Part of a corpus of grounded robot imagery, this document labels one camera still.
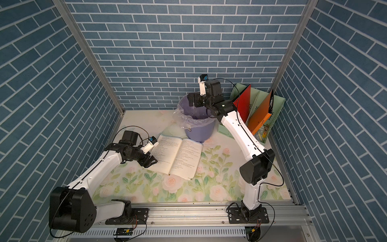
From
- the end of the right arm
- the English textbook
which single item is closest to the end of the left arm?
the English textbook

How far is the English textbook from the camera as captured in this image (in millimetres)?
878

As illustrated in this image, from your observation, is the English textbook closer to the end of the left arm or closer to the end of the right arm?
the end of the left arm
